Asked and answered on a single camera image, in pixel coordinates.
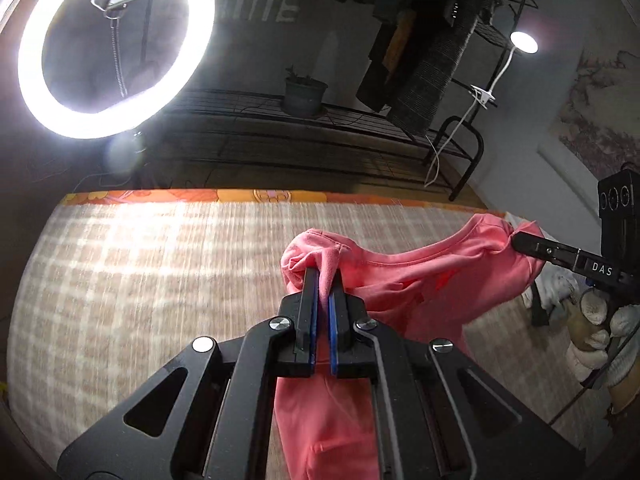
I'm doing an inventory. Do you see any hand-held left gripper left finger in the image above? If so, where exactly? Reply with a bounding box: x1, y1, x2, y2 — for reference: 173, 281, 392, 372
57, 267, 321, 480

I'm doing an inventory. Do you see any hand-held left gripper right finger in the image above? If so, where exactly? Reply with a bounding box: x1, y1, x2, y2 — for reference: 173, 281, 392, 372
328, 272, 587, 480

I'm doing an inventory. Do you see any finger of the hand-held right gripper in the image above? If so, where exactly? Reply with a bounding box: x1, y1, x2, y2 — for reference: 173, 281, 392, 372
511, 230, 581, 272

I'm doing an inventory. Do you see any pink t-shirt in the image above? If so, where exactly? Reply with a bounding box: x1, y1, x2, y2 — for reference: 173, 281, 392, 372
272, 212, 547, 480

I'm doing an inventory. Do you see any black metal clothes rack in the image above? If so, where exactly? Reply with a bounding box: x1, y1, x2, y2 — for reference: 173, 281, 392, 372
140, 0, 543, 196

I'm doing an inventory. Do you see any person's right hand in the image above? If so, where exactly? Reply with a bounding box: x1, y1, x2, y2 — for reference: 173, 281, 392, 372
567, 289, 640, 386

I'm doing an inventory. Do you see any orange floral bed sheet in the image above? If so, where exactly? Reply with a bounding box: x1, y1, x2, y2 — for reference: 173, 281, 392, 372
60, 188, 507, 218

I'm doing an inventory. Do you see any white clip lamp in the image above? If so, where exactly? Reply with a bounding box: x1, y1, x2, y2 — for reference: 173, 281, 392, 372
425, 31, 539, 188

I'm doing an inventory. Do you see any grey plaid coat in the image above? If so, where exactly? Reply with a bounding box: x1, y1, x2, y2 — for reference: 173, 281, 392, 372
357, 0, 506, 133

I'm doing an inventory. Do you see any potted plant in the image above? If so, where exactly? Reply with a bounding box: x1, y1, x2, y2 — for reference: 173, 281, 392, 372
282, 65, 329, 118

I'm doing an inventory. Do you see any orange garment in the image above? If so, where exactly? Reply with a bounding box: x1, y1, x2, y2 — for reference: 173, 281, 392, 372
382, 10, 416, 73

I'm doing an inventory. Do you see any phone holder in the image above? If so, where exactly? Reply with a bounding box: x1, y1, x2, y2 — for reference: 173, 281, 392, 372
90, 0, 156, 101

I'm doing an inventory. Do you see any landscape wall painting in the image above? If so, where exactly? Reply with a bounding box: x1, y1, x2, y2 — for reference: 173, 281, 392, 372
547, 50, 640, 181

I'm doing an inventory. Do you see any black tubular chair frame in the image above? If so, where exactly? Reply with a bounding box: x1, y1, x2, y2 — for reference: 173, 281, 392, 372
425, 116, 485, 202

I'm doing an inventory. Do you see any ring light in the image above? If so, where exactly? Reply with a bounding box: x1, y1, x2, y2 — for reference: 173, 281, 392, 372
17, 0, 217, 140

